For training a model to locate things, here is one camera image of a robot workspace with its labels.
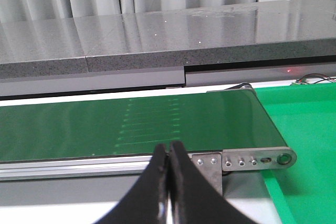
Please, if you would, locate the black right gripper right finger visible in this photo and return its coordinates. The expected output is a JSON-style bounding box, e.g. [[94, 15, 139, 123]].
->
[[169, 141, 255, 223]]

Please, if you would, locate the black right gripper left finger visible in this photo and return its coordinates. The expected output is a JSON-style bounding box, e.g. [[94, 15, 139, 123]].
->
[[97, 144, 167, 223]]

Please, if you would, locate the green conveyor belt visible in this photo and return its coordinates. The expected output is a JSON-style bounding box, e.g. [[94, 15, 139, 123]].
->
[[1, 90, 285, 162]]

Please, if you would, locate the green plastic tray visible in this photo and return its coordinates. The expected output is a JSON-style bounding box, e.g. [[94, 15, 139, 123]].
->
[[256, 83, 335, 223]]

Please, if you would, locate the grey speckled stone counter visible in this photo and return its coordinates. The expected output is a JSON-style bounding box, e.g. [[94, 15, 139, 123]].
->
[[1, 0, 335, 97]]

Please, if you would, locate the aluminium conveyor side rail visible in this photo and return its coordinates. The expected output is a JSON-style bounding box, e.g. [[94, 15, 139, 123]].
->
[[1, 155, 152, 181]]

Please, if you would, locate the metal conveyor end bracket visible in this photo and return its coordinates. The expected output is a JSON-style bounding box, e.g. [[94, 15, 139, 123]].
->
[[188, 146, 297, 195]]

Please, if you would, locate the small wired circuit board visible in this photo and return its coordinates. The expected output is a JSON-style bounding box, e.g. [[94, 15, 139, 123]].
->
[[291, 73, 335, 86]]

